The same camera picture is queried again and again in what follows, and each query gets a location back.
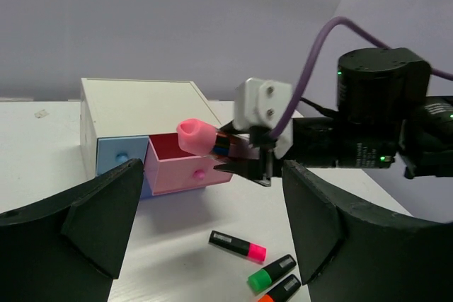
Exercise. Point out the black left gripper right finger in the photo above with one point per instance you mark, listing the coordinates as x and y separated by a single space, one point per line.
349 249

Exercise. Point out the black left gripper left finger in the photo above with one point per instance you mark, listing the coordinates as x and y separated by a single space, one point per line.
71 246

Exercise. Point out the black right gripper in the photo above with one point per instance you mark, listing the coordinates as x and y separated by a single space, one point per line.
319 142

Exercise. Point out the pink drawer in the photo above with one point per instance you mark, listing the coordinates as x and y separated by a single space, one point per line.
169 169

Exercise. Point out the light blue drawer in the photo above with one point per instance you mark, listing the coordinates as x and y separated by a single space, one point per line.
113 151

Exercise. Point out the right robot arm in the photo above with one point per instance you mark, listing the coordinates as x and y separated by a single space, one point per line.
383 111

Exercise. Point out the orange highlighter marker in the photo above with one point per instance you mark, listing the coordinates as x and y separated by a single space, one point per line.
283 291

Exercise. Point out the green highlighter marker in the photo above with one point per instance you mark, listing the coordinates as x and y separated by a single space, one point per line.
269 274

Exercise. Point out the purple-blue drawer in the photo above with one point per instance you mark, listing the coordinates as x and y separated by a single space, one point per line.
146 192

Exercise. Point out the pink highlighter marker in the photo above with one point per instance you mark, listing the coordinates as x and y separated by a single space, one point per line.
241 247

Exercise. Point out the cream drawer cabinet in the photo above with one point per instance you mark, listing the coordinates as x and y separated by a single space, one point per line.
128 108

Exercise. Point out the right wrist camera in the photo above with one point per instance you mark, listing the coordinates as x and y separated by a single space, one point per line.
260 103

